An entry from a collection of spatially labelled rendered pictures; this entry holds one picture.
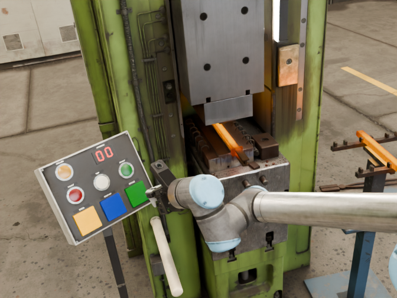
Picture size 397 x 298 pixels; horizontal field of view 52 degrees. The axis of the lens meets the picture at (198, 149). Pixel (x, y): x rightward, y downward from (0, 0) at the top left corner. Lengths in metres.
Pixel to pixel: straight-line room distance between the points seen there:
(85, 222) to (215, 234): 0.50
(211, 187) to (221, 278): 1.04
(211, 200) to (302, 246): 1.44
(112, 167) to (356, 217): 0.85
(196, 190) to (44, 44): 5.86
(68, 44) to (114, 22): 5.25
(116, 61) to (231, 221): 0.78
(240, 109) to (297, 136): 0.45
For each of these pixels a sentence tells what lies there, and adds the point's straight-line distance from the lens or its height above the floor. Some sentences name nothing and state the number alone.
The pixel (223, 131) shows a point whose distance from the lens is 1.83.
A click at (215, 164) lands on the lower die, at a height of 0.95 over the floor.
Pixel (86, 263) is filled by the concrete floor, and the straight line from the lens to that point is 2.78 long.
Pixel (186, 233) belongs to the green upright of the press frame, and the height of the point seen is 0.49.
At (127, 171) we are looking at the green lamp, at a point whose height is 1.09.
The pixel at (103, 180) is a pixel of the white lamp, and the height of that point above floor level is 1.09.
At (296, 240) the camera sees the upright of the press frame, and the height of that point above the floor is 0.23.
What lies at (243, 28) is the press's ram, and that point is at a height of 1.49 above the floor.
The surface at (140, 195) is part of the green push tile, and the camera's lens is 1.50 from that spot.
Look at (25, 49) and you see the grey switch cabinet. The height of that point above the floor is 0.25.
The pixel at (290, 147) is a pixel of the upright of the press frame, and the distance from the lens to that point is 2.00.
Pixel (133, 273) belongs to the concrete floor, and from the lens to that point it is 2.62.
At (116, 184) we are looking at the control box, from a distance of 1.47.
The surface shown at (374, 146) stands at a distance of 1.85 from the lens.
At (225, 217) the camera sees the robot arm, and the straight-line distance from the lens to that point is 1.12.
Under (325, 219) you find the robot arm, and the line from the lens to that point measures 1.02.
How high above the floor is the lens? 1.88
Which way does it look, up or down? 31 degrees down
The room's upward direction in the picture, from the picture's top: 5 degrees counter-clockwise
